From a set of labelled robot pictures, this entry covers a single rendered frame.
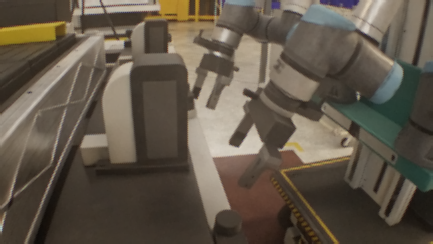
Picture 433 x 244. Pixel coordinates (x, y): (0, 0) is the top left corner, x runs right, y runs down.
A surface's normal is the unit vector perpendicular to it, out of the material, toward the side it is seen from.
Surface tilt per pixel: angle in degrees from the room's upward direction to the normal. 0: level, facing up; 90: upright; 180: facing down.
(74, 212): 0
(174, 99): 90
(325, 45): 92
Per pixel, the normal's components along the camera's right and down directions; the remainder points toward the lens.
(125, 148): 0.20, 0.43
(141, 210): 0.04, -0.90
